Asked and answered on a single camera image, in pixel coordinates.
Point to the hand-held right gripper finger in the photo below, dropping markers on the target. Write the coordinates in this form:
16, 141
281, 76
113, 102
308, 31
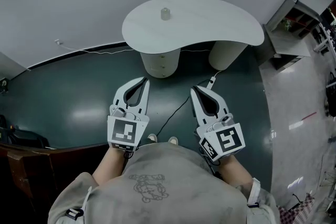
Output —
216, 101
198, 110

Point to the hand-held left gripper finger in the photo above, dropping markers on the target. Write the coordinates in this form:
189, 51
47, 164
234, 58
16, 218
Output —
145, 99
119, 94

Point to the person's right forearm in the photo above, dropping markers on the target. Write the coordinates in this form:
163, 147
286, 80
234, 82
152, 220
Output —
235, 173

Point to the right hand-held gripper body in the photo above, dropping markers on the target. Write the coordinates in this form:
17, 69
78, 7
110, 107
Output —
225, 139

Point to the black chair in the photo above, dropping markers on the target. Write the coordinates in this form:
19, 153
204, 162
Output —
26, 137

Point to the person's left forearm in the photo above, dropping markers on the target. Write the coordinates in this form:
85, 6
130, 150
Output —
110, 168

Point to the red stick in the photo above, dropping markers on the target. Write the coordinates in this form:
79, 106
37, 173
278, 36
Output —
309, 115

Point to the brown wooden furniture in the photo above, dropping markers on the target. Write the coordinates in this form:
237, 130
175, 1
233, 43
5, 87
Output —
34, 173

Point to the checkered cloth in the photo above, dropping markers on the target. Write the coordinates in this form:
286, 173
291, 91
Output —
296, 211

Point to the person's shoe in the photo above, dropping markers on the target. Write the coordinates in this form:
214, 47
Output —
173, 140
152, 137

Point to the person's right shoe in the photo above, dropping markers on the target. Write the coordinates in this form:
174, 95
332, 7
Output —
173, 140

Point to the grey printed shirt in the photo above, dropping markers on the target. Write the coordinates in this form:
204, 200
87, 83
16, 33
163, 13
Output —
170, 170

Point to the grey shelf unit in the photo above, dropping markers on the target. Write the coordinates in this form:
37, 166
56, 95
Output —
286, 42

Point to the white kidney-shaped table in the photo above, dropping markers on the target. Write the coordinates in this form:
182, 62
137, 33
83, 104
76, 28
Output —
199, 21

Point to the white wall plug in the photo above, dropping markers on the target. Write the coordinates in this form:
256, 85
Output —
58, 41

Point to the white power strip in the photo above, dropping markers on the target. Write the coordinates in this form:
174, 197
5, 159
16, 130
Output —
210, 84

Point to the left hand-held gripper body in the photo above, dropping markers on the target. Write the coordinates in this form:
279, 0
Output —
126, 131

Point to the person's left shoe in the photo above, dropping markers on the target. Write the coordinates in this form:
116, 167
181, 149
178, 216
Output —
152, 137

